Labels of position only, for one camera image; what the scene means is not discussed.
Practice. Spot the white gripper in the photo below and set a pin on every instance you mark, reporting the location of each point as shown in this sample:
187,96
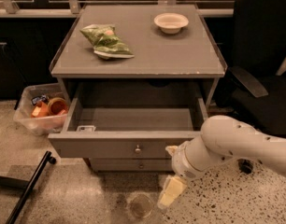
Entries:
181,163

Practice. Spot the grey top drawer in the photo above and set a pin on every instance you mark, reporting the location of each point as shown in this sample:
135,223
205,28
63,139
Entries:
127,133

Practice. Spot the grey drawer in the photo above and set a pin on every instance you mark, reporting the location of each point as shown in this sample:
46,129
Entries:
153,165
127,133

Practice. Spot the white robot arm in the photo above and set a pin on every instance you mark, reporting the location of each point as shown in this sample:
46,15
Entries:
222,139

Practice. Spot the grey lower drawer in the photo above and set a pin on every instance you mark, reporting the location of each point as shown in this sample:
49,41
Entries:
153,165

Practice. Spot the grey drawer cabinet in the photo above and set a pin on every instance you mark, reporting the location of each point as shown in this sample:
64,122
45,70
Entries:
166,70

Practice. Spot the black office chair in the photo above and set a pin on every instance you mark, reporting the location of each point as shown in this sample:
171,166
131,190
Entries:
255,82

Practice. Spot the black metal stand leg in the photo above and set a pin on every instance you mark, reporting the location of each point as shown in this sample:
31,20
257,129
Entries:
30,186

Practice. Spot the orange cup in bin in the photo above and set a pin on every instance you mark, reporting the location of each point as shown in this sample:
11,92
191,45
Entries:
57,106

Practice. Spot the green chip bag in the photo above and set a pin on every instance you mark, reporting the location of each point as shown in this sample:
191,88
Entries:
105,42

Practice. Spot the clear plastic storage bin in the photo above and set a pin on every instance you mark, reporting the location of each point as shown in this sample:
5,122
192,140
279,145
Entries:
29,98

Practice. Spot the orange object in bin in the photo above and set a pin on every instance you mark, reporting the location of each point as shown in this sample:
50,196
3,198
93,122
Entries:
40,110

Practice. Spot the white paper bowl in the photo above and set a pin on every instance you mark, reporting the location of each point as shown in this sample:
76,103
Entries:
170,23

